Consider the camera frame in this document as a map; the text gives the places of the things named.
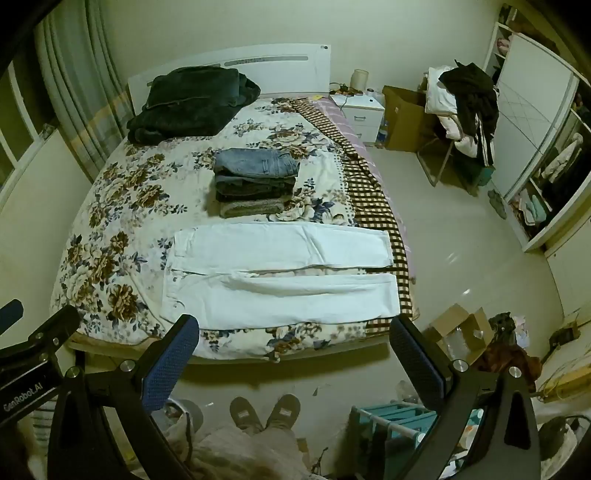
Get tall cardboard box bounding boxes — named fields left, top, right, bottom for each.
left=382, top=85, right=437, bottom=153

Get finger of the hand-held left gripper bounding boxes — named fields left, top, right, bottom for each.
left=0, top=305, right=81, bottom=365
left=0, top=298, right=25, bottom=326

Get wooden chair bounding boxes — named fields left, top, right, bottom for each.
left=418, top=131, right=496, bottom=195

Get grey bin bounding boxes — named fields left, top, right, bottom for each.
left=152, top=398, right=204, bottom=435

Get white nightstand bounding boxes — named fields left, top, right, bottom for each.
left=330, top=90, right=386, bottom=145

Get hanging white garment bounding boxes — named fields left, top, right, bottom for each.
left=540, top=137, right=581, bottom=182

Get white bed headboard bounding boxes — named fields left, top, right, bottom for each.
left=127, top=43, right=332, bottom=110

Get person's left shoe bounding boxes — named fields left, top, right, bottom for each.
left=229, top=396, right=264, bottom=435

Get person's shoe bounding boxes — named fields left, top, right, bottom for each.
left=265, top=393, right=301, bottom=431
left=229, top=396, right=264, bottom=435

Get open cardboard box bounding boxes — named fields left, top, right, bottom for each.
left=422, top=304, right=493, bottom=366

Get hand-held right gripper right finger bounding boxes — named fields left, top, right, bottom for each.
left=389, top=314, right=542, bottom=480

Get dark green jacket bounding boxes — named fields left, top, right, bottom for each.
left=127, top=66, right=262, bottom=145

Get white pants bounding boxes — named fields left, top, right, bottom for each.
left=161, top=222, right=400, bottom=330

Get brown checked blanket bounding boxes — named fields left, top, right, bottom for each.
left=288, top=99, right=420, bottom=332

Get pile of brown clothes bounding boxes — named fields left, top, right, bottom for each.
left=475, top=311, right=544, bottom=394

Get person's right shoe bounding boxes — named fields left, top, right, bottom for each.
left=265, top=393, right=301, bottom=431

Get white framed window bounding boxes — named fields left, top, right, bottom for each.
left=0, top=60, right=49, bottom=185

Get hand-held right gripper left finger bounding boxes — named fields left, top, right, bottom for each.
left=46, top=314, right=204, bottom=480

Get pale striped curtain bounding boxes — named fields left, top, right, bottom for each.
left=34, top=0, right=136, bottom=182

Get white garments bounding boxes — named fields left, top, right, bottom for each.
left=424, top=67, right=463, bottom=140

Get folded grey pants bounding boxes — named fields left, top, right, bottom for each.
left=219, top=198, right=290, bottom=219

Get white wardrobe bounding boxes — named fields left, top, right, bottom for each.
left=482, top=4, right=591, bottom=253

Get floral quilt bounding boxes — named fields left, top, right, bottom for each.
left=50, top=95, right=370, bottom=363

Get folded blue jeans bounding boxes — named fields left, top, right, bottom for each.
left=215, top=148, right=300, bottom=179

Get folded teal clothes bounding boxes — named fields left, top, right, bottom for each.
left=521, top=193, right=553, bottom=225

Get person's legs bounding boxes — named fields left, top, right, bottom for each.
left=185, top=422, right=311, bottom=480

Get folded dark pants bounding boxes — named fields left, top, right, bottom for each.
left=215, top=173, right=297, bottom=202

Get bed base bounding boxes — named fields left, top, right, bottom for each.
left=69, top=335, right=394, bottom=367

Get teal storage rack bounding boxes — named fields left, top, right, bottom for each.
left=348, top=401, right=485, bottom=480

